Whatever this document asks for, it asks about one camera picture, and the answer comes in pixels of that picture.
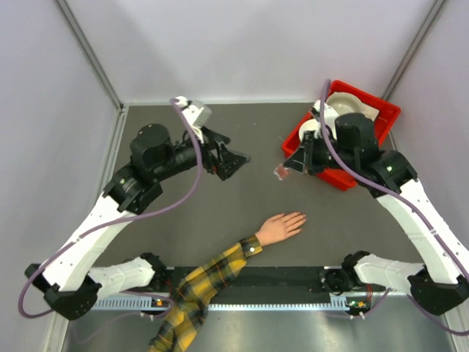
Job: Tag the white tape roll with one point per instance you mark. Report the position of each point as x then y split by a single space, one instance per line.
310 129

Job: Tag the beige ceramic cup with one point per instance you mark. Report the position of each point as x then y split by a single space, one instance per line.
340 103

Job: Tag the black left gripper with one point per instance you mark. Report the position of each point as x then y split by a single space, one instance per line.
227 162

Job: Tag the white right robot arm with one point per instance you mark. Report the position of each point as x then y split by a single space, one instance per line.
440 282

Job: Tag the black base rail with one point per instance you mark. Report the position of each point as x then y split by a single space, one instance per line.
277 285

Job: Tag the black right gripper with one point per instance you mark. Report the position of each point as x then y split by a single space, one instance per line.
303 160

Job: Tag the square floral saucer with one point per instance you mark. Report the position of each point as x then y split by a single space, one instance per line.
370 112

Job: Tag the pink nail polish bottle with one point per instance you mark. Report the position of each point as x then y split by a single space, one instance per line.
281 172

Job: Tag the mannequin hand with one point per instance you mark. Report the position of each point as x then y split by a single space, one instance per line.
280 227

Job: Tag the red plastic bin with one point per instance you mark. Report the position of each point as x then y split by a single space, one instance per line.
382 126

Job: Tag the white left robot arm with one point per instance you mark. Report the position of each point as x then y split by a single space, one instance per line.
71 283

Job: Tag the yellow plaid sleeve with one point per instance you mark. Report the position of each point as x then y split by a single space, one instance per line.
195 292

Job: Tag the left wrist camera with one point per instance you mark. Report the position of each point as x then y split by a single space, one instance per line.
195 113

